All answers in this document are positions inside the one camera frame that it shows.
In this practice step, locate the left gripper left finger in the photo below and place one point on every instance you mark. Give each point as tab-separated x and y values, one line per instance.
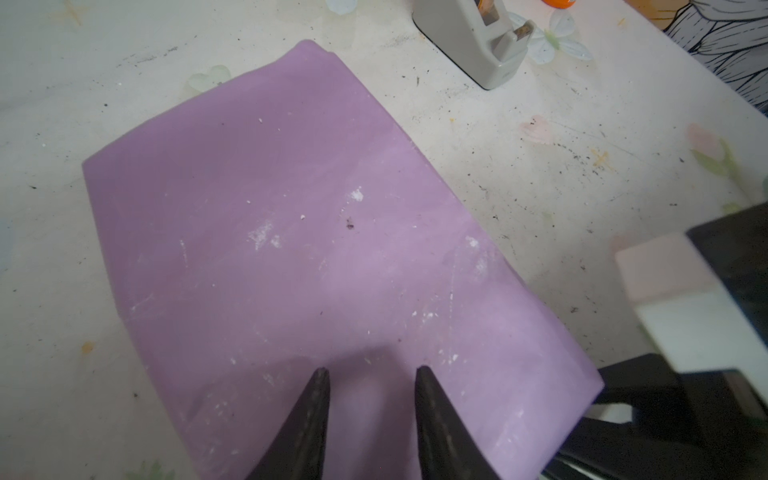
298	450

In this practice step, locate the grey tape dispenser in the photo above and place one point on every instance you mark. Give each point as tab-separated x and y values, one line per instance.
479	37

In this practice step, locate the pink wrapping paper sheet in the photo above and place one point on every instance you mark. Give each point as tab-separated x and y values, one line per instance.
282	222

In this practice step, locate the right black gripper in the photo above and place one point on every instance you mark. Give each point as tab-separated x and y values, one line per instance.
682	426

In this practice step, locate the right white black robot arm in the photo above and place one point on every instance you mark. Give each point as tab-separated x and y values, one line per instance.
701	297

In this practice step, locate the orange bottle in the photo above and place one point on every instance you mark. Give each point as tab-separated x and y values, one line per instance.
560	4

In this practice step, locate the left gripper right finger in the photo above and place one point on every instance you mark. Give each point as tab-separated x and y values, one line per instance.
446	449

